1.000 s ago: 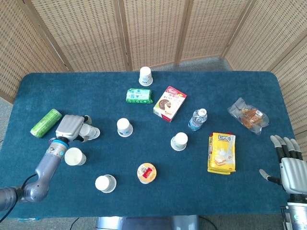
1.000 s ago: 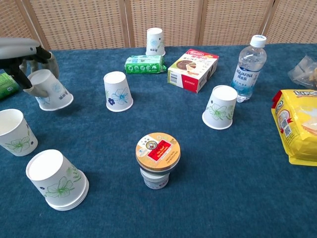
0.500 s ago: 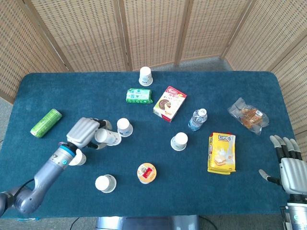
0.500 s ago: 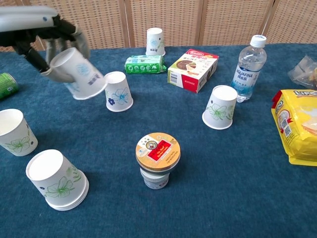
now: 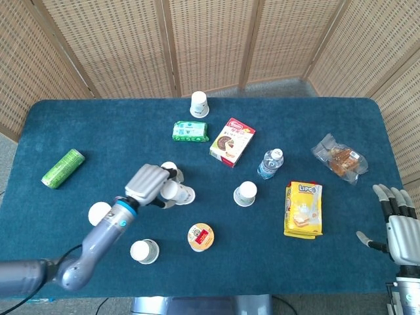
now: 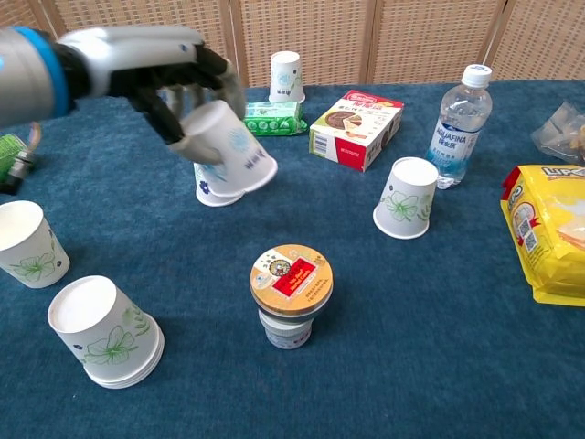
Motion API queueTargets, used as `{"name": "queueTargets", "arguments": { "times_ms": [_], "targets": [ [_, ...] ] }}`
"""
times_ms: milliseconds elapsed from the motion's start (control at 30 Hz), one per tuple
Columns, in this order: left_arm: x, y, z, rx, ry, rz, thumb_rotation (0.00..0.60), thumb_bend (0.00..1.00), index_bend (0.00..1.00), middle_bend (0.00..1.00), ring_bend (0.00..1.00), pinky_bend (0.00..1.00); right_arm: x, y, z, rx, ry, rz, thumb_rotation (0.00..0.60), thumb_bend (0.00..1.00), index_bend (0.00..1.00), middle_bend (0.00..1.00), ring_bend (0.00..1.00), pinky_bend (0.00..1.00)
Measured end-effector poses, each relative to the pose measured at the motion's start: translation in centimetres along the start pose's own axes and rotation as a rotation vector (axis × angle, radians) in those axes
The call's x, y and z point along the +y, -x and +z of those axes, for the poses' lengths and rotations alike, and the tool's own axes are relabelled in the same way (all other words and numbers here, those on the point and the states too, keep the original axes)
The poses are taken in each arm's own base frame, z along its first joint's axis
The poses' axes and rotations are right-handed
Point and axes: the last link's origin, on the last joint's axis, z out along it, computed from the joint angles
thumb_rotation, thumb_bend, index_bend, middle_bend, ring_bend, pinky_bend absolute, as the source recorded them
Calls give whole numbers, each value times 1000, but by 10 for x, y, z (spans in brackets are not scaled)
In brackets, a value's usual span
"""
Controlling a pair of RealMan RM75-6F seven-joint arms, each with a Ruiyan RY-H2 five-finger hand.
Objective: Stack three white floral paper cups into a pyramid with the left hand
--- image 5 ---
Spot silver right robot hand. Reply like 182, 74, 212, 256
356, 183, 420, 266

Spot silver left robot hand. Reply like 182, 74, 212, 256
123, 163, 180, 210

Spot white cup blue flower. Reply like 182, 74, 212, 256
160, 161, 185, 183
159, 180, 196, 205

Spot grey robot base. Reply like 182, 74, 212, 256
131, 294, 273, 315

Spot stacked white paper cups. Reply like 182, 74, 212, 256
129, 238, 160, 265

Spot white cup green flower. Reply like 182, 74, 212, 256
233, 180, 258, 207
87, 201, 112, 227

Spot green tissue pack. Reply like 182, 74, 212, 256
172, 120, 210, 143

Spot red lid instant cup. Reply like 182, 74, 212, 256
187, 222, 215, 249

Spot green drink can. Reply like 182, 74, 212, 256
41, 148, 86, 190

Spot red white cookie box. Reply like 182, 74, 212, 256
209, 117, 257, 169

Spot white cup blue print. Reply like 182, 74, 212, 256
189, 91, 210, 119

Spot clear bag of pastry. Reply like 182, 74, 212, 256
310, 133, 369, 185

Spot yellow snack bag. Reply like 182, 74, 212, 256
283, 180, 324, 240

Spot clear water bottle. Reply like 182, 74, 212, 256
257, 148, 285, 180

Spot blue felt table cloth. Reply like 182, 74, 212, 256
0, 96, 406, 299

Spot woven folding screen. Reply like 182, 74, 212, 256
0, 0, 420, 211

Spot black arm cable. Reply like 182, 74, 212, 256
0, 244, 83, 315

